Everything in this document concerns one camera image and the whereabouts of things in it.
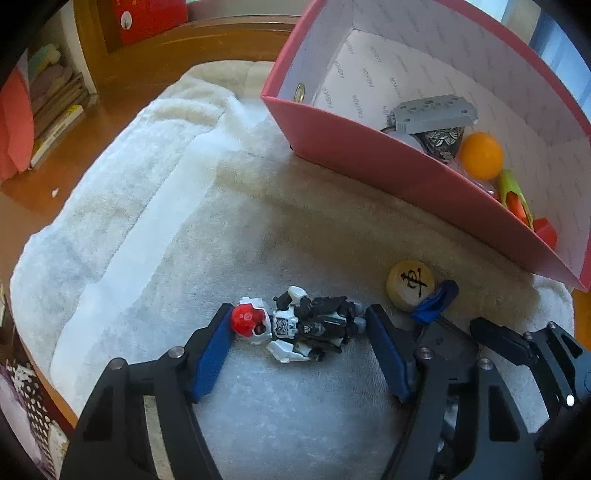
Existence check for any red box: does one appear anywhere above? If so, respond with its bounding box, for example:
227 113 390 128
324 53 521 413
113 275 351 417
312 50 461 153
113 0 190 47

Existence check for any green and orange toy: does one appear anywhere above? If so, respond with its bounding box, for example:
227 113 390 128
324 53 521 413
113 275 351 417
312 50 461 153
496 169 534 229

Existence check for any small dark robot toy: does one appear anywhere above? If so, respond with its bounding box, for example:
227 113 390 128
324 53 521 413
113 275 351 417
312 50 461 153
418 128 465 163

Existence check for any dotted dark cloth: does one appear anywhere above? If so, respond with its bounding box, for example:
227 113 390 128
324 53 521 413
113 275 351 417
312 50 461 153
0 360 70 480

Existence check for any white towel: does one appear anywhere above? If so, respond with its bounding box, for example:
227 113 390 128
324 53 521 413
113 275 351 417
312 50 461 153
9 60 575 480

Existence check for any orange bag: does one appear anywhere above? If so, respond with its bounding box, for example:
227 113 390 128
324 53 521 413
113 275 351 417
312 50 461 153
0 65 36 183

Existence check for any row of books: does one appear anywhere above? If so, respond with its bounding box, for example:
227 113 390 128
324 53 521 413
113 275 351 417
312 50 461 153
28 44 90 169

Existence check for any robot toy figure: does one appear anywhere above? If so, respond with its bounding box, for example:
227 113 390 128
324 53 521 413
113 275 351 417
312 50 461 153
231 286 368 363

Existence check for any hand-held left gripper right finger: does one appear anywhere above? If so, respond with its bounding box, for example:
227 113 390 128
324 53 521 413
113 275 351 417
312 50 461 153
365 304 543 480

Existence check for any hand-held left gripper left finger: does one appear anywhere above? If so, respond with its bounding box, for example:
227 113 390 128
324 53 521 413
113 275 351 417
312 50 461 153
59 302 234 480

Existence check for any red small block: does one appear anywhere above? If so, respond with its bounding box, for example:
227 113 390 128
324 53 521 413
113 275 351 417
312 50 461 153
533 218 558 250

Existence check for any grey building plate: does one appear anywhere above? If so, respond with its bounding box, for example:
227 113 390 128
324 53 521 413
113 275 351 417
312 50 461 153
393 95 479 134

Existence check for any wooden chess piece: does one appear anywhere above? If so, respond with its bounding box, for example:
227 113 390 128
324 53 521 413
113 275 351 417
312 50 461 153
387 261 435 305

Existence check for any orange ball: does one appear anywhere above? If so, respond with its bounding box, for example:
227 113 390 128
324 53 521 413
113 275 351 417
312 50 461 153
458 133 504 181

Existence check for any pink cardboard box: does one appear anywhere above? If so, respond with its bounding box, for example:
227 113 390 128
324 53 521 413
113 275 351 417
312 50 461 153
261 0 591 292

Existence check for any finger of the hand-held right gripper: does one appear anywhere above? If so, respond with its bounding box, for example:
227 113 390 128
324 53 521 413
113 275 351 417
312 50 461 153
470 316 536 371
410 278 481 360

